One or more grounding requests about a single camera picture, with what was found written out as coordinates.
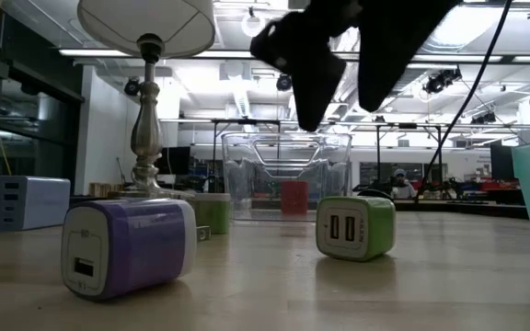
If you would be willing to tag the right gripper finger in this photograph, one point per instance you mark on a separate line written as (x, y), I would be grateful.
(311, 78)
(384, 60)

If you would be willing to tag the red cube charger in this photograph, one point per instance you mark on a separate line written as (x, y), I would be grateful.
(294, 197)

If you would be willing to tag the green white cube charger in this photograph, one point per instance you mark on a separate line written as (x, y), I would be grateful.
(214, 213)
(377, 225)

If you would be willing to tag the purple white cube charger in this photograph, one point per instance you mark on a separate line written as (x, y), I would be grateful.
(145, 243)

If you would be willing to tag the black ceiling spotlight cluster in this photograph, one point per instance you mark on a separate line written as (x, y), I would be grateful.
(440, 82)

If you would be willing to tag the long ceiling light bar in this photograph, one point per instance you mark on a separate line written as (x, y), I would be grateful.
(200, 54)

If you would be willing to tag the seated person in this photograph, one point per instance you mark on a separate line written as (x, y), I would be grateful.
(400, 179)

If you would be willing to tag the clear plastic bin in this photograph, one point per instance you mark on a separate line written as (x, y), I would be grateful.
(246, 184)

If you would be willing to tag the black computer monitor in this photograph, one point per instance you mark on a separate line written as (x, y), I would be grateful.
(175, 160)
(502, 163)

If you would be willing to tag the table lamp with white shade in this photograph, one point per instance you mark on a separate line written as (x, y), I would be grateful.
(147, 133)

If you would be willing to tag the wooden blocks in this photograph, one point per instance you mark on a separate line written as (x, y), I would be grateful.
(99, 189)

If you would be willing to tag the black background table frame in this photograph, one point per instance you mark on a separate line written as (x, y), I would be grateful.
(378, 156)

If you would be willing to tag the light blue wall charger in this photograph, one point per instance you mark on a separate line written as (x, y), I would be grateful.
(39, 202)

